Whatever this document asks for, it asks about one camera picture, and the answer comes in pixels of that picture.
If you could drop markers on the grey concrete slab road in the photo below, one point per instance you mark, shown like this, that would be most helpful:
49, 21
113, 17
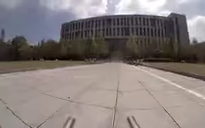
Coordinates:
100, 86

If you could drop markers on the large curved grey building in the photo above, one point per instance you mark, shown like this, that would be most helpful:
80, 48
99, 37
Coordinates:
123, 28

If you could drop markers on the row of trees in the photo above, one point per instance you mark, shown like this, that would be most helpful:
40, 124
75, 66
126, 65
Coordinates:
56, 50

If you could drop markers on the robot's own part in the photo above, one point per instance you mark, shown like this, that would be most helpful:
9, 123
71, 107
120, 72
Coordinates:
69, 122
133, 122

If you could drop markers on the dry grass field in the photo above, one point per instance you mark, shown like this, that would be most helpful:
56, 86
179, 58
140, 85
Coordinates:
186, 68
33, 65

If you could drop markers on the white painted line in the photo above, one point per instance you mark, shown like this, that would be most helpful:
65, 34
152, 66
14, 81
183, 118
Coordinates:
176, 85

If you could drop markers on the dark kerb strip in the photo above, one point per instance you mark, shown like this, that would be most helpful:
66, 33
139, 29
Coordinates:
186, 74

